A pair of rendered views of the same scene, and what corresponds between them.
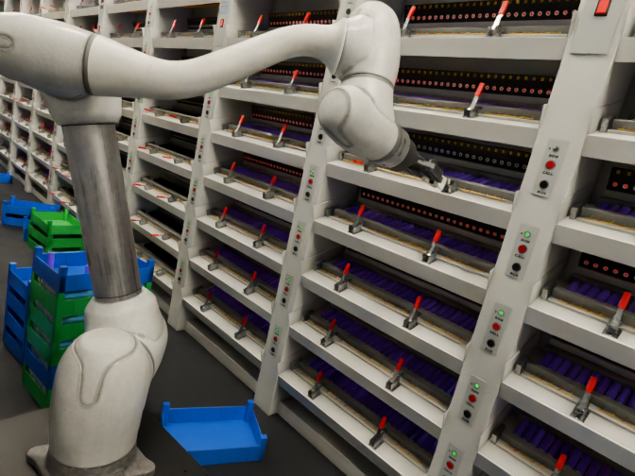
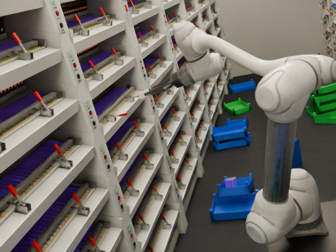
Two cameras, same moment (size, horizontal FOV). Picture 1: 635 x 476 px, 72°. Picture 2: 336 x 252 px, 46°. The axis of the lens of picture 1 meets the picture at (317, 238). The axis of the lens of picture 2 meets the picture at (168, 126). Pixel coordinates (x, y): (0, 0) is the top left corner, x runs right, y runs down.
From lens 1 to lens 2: 2.41 m
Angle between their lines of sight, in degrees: 108
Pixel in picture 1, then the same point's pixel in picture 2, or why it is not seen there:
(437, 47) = (102, 36)
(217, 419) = not seen: outside the picture
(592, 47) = (130, 23)
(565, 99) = (134, 43)
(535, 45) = (121, 26)
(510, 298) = (156, 119)
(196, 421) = not seen: outside the picture
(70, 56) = not seen: hidden behind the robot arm
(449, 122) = (121, 70)
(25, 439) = (327, 242)
